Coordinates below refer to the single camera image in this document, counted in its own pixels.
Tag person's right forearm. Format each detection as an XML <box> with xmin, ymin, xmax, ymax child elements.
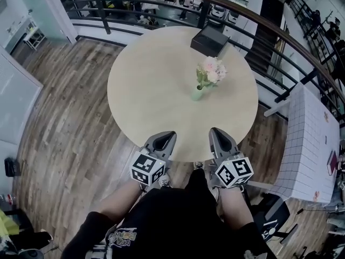
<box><xmin>219</xmin><ymin>187</ymin><xmax>254</xmax><ymax>232</ymax></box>

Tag white shelf cart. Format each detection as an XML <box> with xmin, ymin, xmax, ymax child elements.
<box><xmin>23</xmin><ymin>19</ymin><xmax>47</xmax><ymax>51</ymax></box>

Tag dark metal railing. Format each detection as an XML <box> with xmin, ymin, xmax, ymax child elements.
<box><xmin>58</xmin><ymin>0</ymin><xmax>345</xmax><ymax>125</ymax></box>

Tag yellow cloth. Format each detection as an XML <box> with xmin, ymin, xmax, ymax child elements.
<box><xmin>0</xmin><ymin>208</ymin><xmax>20</xmax><ymax>238</ymax></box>

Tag person's black printed shirt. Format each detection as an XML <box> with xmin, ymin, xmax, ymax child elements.
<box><xmin>60</xmin><ymin>187</ymin><xmax>273</xmax><ymax>259</ymax></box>

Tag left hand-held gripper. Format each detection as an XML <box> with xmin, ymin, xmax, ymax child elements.
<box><xmin>129</xmin><ymin>131</ymin><xmax>178</xmax><ymax>186</ymax></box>

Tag black box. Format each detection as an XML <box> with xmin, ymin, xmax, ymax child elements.
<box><xmin>190</xmin><ymin>25</ymin><xmax>231</xmax><ymax>58</ymax></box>

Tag white tiled table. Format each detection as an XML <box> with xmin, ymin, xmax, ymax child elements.
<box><xmin>264</xmin><ymin>84</ymin><xmax>341</xmax><ymax>205</ymax></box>

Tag person's black trousers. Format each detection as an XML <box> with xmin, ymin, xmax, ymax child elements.
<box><xmin>185</xmin><ymin>168</ymin><xmax>217</xmax><ymax>202</ymax></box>

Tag dark red book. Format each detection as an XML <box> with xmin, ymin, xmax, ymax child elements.
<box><xmin>326</xmin><ymin>149</ymin><xmax>339</xmax><ymax>176</ymax></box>

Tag pale green vase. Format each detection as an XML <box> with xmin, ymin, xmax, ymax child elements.
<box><xmin>190</xmin><ymin>85</ymin><xmax>204</xmax><ymax>102</ymax></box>

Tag black office chair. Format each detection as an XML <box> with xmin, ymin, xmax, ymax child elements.
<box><xmin>249</xmin><ymin>193</ymin><xmax>299</xmax><ymax>244</ymax></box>

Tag person's left forearm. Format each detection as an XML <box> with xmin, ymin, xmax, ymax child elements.
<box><xmin>100</xmin><ymin>180</ymin><xmax>143</xmax><ymax>224</ymax></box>

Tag small black case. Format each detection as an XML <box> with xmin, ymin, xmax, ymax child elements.
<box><xmin>3</xmin><ymin>157</ymin><xmax>22</xmax><ymax>177</ymax></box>

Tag white cabinet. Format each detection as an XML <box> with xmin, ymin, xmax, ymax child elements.
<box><xmin>0</xmin><ymin>46</ymin><xmax>44</xmax><ymax>146</ymax></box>

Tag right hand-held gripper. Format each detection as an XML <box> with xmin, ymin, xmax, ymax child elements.
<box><xmin>208</xmin><ymin>127</ymin><xmax>255</xmax><ymax>189</ymax></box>

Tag pink flowers bouquet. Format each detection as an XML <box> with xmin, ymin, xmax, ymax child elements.
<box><xmin>196</xmin><ymin>56</ymin><xmax>228</xmax><ymax>90</ymax></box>

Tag person's left shoe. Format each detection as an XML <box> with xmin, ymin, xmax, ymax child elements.
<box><xmin>158</xmin><ymin>173</ymin><xmax>171</xmax><ymax>188</ymax></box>

